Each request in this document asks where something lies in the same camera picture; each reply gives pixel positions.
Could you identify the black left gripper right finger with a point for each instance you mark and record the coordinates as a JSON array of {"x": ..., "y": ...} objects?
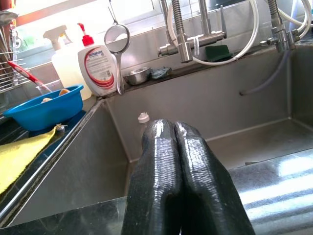
[{"x": 200, "y": 176}]

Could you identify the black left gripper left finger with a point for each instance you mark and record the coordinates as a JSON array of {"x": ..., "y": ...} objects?
[{"x": 156, "y": 171}]

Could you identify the stainless steel sink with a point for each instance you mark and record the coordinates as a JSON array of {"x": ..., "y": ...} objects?
[{"x": 220, "y": 98}]

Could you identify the small steel bowl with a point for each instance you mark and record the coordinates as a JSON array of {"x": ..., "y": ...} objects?
[{"x": 137, "y": 76}]

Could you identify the soap bottle red pump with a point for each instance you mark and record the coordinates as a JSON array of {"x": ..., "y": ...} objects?
[{"x": 97, "y": 71}]

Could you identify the orange fruit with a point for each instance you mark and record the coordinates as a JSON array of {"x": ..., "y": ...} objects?
[
  {"x": 64, "y": 92},
  {"x": 46, "y": 100}
]

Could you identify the blue plastic bowl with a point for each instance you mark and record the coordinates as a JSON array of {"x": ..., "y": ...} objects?
[{"x": 49, "y": 112}]

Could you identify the dark green sponge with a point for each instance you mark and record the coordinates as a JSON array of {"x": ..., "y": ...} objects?
[{"x": 217, "y": 53}]

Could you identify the white spray bottle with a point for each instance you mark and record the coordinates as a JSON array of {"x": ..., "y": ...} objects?
[{"x": 66, "y": 68}]

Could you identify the yellow cleaning cloth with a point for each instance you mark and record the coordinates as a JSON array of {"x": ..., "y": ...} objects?
[{"x": 19, "y": 156}]

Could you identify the steel mesh strainer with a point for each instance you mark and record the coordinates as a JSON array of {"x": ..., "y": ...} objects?
[{"x": 117, "y": 39}]

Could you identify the steel spring faucet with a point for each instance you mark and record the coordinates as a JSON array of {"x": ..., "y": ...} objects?
[{"x": 281, "y": 36}]

